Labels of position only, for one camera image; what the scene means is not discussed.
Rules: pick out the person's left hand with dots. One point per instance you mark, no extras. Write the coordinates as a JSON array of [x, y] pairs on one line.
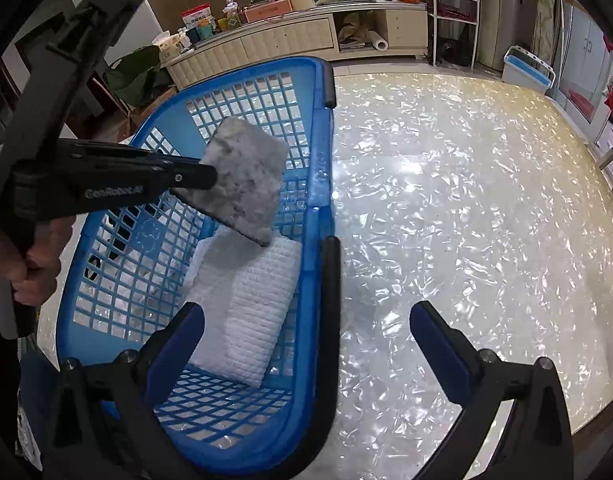
[[34, 276]]

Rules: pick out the white waffle knit towel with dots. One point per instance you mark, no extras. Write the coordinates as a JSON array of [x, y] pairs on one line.
[[245, 291]]

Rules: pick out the cream TV cabinet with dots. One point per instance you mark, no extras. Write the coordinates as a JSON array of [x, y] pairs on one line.
[[312, 33]]

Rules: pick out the white metal shelf rack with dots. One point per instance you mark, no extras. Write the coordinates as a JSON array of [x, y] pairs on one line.
[[454, 27]]

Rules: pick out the white blue plastic bin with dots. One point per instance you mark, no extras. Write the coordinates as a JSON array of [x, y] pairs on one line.
[[527, 70]]

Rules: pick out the grey mottled cloth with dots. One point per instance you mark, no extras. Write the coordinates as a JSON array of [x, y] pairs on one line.
[[249, 165]]

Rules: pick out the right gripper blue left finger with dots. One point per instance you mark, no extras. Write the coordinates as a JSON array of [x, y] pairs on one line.
[[167, 352]]

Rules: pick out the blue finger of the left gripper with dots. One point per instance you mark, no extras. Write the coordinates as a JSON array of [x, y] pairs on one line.
[[181, 172]]

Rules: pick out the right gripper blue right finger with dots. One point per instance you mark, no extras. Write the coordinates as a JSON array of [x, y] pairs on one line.
[[452, 358]]

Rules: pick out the white paper roll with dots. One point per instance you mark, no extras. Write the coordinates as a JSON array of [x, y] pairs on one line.
[[377, 41]]

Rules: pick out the pink rectangular box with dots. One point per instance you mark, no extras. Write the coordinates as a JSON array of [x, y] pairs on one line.
[[265, 10]]

